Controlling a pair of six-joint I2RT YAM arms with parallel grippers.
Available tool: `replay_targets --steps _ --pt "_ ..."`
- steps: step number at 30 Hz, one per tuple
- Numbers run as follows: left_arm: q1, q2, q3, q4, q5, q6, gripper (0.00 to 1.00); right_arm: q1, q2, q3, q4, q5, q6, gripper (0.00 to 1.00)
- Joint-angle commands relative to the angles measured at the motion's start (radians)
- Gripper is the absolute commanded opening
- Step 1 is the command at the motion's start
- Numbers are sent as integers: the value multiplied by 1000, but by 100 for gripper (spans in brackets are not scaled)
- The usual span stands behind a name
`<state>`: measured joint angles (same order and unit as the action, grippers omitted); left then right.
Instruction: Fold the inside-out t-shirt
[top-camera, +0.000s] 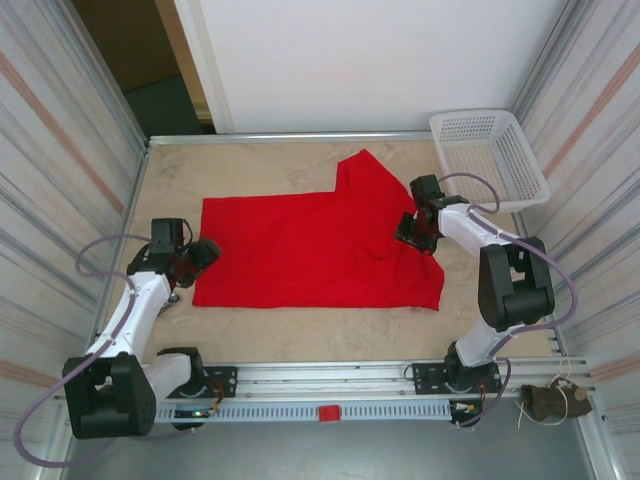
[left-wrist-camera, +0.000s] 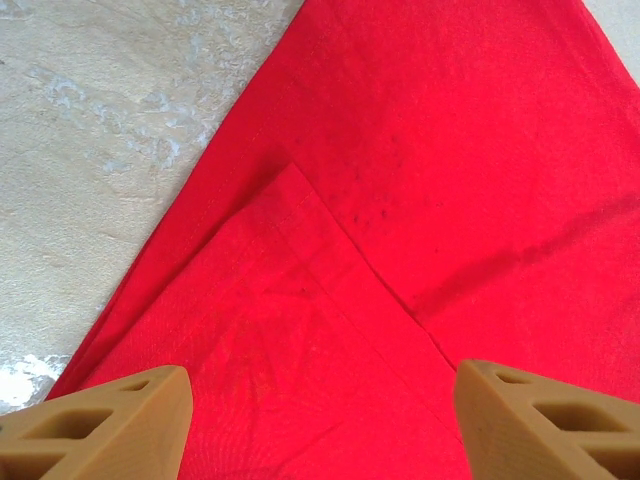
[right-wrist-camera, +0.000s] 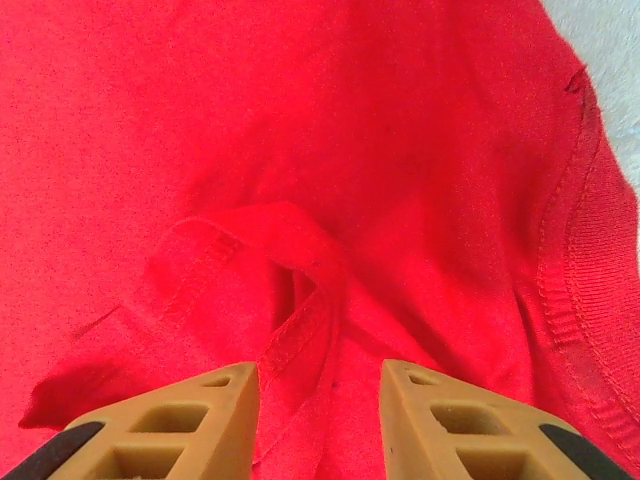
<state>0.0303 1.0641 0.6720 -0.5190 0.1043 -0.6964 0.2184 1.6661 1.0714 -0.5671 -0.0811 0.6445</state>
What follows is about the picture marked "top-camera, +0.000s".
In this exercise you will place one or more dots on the red t-shirt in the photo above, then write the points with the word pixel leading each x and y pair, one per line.
pixel 300 250

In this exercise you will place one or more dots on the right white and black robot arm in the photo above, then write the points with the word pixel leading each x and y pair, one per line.
pixel 465 227

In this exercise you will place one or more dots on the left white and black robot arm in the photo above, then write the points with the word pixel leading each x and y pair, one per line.
pixel 135 310

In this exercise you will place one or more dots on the white perforated plastic basket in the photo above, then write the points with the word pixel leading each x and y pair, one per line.
pixel 520 160

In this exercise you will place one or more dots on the small circuit board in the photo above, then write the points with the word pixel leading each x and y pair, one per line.
pixel 465 407
pixel 195 414

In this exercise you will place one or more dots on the brown cardboard box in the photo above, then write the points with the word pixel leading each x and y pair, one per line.
pixel 130 45

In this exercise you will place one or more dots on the small red block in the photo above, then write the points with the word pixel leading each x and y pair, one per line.
pixel 329 414

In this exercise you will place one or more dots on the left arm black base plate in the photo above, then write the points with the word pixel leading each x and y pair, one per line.
pixel 225 380

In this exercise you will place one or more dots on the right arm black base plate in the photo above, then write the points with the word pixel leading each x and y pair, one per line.
pixel 425 380

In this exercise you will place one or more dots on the aluminium mounting rail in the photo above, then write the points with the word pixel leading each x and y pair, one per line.
pixel 325 376

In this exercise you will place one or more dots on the white door frame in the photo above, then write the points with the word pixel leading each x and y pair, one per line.
pixel 202 75

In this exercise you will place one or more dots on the aluminium enclosure post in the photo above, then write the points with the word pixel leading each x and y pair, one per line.
pixel 110 75
pixel 543 65

